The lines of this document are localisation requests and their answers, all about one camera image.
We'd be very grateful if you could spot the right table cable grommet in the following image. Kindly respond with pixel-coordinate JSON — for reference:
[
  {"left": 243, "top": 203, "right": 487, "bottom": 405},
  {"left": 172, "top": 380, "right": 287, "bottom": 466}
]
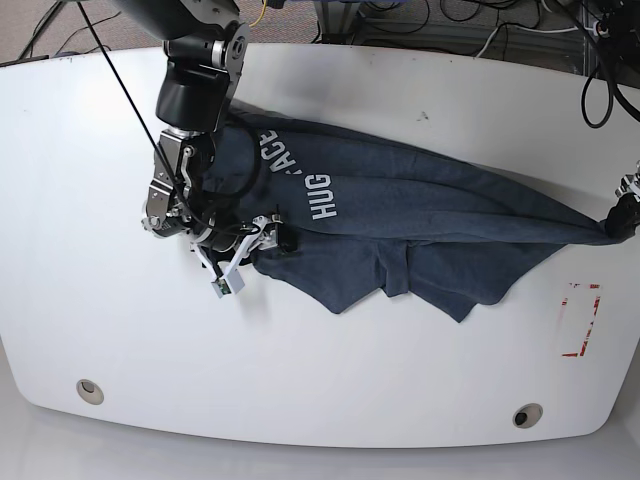
[{"left": 512, "top": 403, "right": 544, "bottom": 429}]

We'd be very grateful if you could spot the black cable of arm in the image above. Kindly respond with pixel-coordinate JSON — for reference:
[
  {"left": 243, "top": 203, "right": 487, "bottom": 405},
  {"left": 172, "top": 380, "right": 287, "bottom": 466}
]
[
  {"left": 579, "top": 0, "right": 640, "bottom": 129},
  {"left": 199, "top": 124, "right": 264, "bottom": 211}
]

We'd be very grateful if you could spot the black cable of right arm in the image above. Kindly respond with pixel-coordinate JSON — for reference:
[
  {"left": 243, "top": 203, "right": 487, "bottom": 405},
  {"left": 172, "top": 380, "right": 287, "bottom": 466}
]
[{"left": 199, "top": 124, "right": 264, "bottom": 211}]

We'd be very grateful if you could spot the left table cable grommet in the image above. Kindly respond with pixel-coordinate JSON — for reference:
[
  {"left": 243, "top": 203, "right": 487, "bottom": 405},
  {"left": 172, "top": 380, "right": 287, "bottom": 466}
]
[{"left": 76, "top": 379, "right": 104, "bottom": 406}]

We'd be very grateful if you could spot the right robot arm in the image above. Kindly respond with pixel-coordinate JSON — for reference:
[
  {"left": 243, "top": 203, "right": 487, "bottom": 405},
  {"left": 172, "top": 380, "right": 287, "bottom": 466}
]
[{"left": 117, "top": 0, "right": 297, "bottom": 253}]

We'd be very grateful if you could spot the dark blue t-shirt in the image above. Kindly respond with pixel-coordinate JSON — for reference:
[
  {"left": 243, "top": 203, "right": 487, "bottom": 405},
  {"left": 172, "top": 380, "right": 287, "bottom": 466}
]
[{"left": 204, "top": 112, "right": 610, "bottom": 321}]

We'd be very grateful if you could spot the red tape rectangle marking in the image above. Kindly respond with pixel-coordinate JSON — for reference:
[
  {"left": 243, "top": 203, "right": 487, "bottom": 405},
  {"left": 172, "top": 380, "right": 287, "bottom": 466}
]
[{"left": 556, "top": 283, "right": 603, "bottom": 358}]

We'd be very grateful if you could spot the aluminium frame structure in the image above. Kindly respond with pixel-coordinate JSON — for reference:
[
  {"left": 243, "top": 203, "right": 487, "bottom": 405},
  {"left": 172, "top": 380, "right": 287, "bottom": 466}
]
[{"left": 313, "top": 1, "right": 597, "bottom": 75}]

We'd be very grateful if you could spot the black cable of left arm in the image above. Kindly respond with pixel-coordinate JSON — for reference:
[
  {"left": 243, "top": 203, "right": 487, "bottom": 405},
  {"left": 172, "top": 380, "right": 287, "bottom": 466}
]
[{"left": 579, "top": 0, "right": 640, "bottom": 129}]

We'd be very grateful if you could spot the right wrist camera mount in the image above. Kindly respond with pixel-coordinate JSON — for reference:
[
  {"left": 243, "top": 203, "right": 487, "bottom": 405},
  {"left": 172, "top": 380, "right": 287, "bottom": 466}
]
[{"left": 190, "top": 213, "right": 283, "bottom": 298}]

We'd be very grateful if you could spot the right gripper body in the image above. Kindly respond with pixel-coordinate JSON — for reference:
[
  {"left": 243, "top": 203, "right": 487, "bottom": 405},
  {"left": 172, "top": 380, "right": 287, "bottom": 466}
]
[{"left": 192, "top": 220, "right": 250, "bottom": 264}]

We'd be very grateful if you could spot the table cable grommet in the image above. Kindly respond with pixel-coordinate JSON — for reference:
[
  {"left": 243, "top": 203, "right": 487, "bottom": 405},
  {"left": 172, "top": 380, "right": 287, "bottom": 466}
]
[
  {"left": 76, "top": 379, "right": 104, "bottom": 406},
  {"left": 512, "top": 403, "right": 544, "bottom": 429}
]

